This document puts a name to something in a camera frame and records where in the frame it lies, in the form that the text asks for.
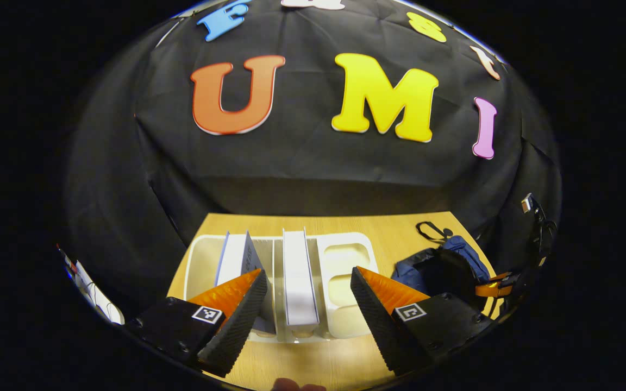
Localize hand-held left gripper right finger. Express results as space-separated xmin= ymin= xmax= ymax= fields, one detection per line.
xmin=350 ymin=266 xmax=496 ymax=377

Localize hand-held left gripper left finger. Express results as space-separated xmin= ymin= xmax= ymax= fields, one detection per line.
xmin=126 ymin=269 xmax=269 ymax=379

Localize blue schoolbag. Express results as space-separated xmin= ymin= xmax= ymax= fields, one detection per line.
xmin=391 ymin=221 xmax=492 ymax=313

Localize white bookshelf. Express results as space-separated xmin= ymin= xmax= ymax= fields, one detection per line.
xmin=184 ymin=232 xmax=379 ymax=344

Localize plain white book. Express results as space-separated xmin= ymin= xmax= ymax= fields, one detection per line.
xmin=282 ymin=228 xmax=320 ymax=326

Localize white desk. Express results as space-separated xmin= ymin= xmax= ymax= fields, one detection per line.
xmin=57 ymin=244 xmax=126 ymax=326

